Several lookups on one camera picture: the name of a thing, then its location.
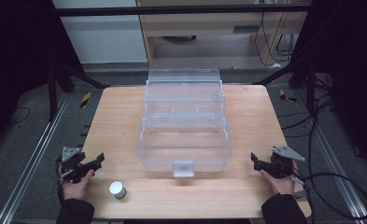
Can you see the yellow black tape strip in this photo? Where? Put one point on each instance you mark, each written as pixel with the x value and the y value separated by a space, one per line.
pixel 285 96
pixel 85 100

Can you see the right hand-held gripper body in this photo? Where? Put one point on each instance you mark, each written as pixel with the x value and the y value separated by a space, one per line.
pixel 282 163

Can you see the small silver round tin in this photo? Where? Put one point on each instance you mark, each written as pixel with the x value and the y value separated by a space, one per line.
pixel 117 189

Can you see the aluminium floor rail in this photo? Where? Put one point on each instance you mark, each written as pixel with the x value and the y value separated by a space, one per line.
pixel 336 161
pixel 31 161

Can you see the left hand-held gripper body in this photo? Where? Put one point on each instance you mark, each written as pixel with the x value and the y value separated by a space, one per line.
pixel 70 154

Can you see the black curtain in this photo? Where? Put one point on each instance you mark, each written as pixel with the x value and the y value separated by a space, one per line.
pixel 352 77
pixel 13 62

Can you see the black metal stand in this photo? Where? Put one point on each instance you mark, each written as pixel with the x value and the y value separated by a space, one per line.
pixel 52 93
pixel 310 90

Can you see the black horizontal bar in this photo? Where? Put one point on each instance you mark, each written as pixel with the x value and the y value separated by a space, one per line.
pixel 172 11

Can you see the person's left hand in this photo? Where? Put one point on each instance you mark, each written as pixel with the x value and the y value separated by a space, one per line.
pixel 75 189

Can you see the white plug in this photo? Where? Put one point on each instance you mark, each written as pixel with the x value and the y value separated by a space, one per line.
pixel 276 65

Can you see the light wooden desk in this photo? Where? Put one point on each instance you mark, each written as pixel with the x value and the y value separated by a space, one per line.
pixel 203 26

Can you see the white cabinet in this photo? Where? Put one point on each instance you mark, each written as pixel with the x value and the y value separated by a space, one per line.
pixel 103 40

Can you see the person's right hand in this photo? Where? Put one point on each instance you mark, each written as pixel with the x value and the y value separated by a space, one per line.
pixel 282 186

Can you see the clear plastic storage box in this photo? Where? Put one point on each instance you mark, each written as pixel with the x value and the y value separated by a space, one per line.
pixel 184 149

